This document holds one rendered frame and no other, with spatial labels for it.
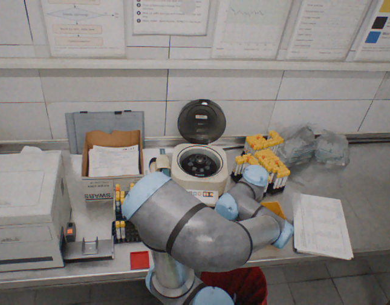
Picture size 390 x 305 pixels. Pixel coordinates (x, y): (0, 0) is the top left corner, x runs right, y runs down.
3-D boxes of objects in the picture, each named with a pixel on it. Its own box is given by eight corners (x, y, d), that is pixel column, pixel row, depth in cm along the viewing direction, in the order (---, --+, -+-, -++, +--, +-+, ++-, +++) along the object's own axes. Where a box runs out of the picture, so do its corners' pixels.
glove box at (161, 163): (144, 199, 153) (144, 183, 147) (141, 160, 171) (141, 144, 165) (173, 197, 155) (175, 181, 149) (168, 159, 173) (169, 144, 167)
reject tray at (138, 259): (130, 269, 128) (130, 268, 128) (129, 253, 133) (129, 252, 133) (149, 268, 129) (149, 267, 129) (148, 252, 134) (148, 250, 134)
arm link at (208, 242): (245, 247, 58) (302, 220, 101) (192, 208, 63) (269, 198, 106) (209, 305, 60) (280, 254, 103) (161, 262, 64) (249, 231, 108)
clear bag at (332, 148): (309, 161, 182) (318, 140, 172) (309, 140, 194) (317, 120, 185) (350, 170, 179) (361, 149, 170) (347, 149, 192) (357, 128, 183)
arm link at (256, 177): (237, 172, 108) (253, 158, 113) (231, 196, 115) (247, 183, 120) (259, 186, 104) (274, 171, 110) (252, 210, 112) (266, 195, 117)
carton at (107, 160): (83, 203, 149) (79, 177, 139) (87, 155, 170) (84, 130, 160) (144, 200, 153) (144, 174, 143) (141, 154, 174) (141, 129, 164)
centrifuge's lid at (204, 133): (179, 99, 153) (179, 91, 160) (175, 148, 167) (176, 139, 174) (230, 103, 155) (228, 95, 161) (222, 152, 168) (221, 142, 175)
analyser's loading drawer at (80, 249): (53, 262, 125) (51, 253, 122) (55, 245, 130) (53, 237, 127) (113, 258, 129) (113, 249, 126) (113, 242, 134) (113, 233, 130)
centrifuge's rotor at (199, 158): (180, 183, 155) (181, 171, 150) (181, 158, 166) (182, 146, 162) (216, 185, 155) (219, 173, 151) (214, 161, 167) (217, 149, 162)
